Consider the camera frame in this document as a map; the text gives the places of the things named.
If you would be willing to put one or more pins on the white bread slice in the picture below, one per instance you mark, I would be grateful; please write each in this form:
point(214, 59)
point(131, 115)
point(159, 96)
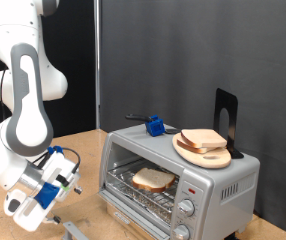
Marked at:
point(153, 179)

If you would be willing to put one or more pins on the silver oven knob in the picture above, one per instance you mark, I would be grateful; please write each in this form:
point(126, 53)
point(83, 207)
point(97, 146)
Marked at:
point(181, 232)
point(186, 207)

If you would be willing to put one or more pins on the red oven indicator light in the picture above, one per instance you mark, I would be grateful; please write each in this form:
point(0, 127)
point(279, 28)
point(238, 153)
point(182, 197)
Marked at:
point(192, 191)

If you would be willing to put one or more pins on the wooden box under oven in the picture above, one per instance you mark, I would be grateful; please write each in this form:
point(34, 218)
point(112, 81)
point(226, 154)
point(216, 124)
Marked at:
point(129, 223)

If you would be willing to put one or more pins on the silver toaster oven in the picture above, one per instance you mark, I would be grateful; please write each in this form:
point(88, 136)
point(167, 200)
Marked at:
point(216, 206)

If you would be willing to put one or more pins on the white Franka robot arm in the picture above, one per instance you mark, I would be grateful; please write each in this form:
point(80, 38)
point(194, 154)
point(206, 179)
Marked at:
point(26, 116)

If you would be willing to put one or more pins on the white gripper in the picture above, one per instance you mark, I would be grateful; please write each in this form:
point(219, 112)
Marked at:
point(26, 216)

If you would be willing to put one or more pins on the vertical metal pole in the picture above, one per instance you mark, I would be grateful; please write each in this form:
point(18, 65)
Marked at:
point(97, 66)

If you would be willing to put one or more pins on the metal spatula with blue block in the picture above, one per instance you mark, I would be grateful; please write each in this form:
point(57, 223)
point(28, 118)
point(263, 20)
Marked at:
point(155, 126)

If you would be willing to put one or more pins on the black metal bookend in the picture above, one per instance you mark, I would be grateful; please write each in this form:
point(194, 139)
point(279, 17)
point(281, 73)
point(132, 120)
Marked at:
point(231, 103)

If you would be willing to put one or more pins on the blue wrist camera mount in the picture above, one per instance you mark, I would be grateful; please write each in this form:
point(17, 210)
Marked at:
point(46, 196)

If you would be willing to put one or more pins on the round wooden cutting board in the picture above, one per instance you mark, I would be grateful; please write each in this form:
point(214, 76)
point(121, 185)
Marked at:
point(213, 161)

